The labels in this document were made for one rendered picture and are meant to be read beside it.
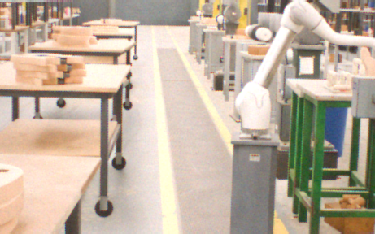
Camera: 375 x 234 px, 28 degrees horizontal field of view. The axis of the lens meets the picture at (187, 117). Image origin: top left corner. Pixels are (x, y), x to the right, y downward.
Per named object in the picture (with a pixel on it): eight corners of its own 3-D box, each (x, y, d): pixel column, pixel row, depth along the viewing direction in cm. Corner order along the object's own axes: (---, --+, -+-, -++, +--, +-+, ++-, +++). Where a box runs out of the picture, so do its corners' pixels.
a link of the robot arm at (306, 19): (326, 15, 420) (319, 14, 433) (303, -7, 417) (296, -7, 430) (311, 32, 421) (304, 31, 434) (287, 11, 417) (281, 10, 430)
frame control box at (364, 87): (407, 136, 353) (411, 82, 349) (363, 135, 352) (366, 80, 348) (390, 127, 378) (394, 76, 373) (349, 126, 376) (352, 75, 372)
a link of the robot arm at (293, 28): (234, 114, 436) (228, 108, 457) (258, 126, 438) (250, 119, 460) (295, -4, 429) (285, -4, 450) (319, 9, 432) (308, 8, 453)
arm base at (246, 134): (238, 140, 417) (239, 130, 416) (239, 133, 438) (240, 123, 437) (272, 141, 415) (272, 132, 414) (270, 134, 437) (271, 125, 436)
